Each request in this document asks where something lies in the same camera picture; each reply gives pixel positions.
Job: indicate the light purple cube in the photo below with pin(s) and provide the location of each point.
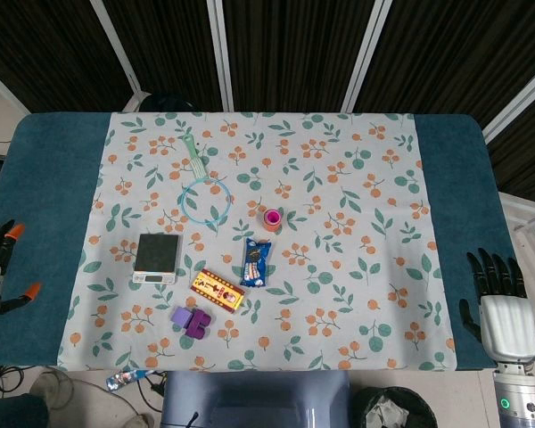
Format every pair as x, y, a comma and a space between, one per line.
181, 317

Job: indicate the white screen frame post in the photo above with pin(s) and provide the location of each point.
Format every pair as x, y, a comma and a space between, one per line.
220, 53
365, 53
4, 89
116, 44
517, 102

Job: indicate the teal table cover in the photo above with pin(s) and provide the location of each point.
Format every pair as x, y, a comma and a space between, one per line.
49, 187

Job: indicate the black rounded object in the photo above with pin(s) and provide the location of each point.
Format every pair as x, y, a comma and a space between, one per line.
167, 101

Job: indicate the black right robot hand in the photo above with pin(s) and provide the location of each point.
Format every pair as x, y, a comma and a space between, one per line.
508, 321

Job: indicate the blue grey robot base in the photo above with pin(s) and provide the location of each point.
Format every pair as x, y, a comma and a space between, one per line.
254, 397

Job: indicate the blue snack wrapper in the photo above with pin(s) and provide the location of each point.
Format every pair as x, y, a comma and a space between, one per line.
125, 379

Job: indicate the yellow red printed box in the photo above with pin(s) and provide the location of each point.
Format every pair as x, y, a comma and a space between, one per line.
216, 292

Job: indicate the green white brush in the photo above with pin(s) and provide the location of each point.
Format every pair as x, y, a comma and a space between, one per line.
196, 160

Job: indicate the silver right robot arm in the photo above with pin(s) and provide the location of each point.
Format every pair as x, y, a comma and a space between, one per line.
517, 397

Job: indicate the orange pink stacked cups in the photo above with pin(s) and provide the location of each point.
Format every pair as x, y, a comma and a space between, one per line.
272, 220

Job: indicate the blue Oreo cookie packet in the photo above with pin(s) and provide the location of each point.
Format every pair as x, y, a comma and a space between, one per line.
255, 263

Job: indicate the silver digital kitchen scale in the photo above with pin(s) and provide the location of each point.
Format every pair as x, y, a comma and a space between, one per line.
157, 254

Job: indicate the black trash bin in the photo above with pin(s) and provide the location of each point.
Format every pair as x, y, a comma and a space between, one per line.
392, 408

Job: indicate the dark purple building block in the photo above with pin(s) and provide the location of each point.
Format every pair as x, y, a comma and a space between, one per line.
200, 325

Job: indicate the floral white tablecloth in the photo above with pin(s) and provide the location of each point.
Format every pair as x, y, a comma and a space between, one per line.
339, 267

